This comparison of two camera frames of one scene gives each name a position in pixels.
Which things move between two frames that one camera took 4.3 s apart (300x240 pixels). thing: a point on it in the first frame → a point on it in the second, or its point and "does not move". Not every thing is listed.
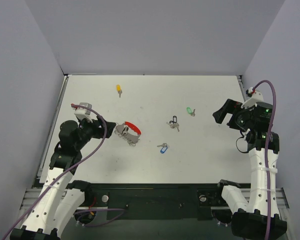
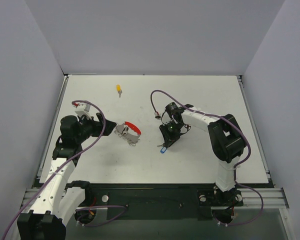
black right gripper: (231, 116) → (170, 133)
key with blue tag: (165, 147) does not move
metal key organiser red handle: (122, 131) does not move
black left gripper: (100, 128) does not move
